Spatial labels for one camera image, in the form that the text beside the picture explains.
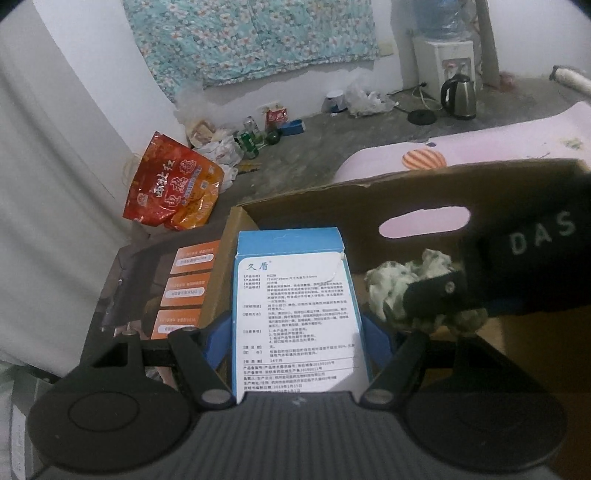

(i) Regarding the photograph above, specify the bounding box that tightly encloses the white water dispenser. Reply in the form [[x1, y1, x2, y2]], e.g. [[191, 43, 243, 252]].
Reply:
[[412, 39, 476, 101]]

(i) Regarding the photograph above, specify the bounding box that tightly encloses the wooden board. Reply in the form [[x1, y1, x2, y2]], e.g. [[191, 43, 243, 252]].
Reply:
[[475, 0, 500, 89]]

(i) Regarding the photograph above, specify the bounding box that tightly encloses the rolled white mat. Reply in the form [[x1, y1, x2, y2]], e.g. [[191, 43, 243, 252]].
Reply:
[[551, 66, 591, 99]]

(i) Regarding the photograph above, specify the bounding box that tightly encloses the brown cardboard box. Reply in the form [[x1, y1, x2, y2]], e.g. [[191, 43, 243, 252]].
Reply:
[[201, 158, 591, 480]]

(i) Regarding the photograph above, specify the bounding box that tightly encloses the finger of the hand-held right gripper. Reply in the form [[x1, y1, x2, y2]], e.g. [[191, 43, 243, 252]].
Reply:
[[401, 271, 468, 322]]

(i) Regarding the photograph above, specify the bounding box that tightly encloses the dark printed poster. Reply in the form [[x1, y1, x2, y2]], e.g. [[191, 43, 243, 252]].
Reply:
[[81, 237, 223, 370]]

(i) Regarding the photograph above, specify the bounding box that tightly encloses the white plastic bag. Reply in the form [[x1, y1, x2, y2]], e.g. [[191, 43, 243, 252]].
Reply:
[[346, 80, 398, 116]]

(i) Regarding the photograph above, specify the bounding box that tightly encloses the green drink can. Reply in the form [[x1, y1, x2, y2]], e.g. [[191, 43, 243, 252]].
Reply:
[[235, 130, 260, 158]]

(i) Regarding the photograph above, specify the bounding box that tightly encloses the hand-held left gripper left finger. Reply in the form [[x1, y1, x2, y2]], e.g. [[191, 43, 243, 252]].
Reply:
[[90, 311, 236, 411]]

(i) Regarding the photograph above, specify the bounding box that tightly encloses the red snack bag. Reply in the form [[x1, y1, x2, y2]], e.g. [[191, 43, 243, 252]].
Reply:
[[122, 131, 225, 232]]

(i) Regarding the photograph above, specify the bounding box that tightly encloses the pink floor mat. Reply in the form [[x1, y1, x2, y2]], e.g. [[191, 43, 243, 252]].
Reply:
[[333, 102, 591, 186]]

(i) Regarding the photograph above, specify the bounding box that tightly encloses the blue and white paper box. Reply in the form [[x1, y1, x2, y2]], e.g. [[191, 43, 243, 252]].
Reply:
[[233, 226, 372, 402]]

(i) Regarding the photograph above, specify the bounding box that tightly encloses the steel electric kettle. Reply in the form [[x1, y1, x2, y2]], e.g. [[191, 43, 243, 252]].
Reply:
[[440, 74, 478, 121]]

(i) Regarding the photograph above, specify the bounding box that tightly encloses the red and white carton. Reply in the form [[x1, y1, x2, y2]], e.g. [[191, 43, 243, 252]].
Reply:
[[264, 106, 290, 133]]

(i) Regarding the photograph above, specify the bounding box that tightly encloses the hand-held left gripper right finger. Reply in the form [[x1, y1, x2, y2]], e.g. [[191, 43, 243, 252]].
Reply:
[[359, 314, 504, 409]]

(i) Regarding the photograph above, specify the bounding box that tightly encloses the floral wall cloth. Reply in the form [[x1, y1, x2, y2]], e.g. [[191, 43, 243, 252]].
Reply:
[[122, 0, 380, 103]]

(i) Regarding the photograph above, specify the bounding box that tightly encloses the white curtain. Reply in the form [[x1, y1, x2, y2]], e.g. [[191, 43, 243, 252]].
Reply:
[[0, 18, 141, 370]]

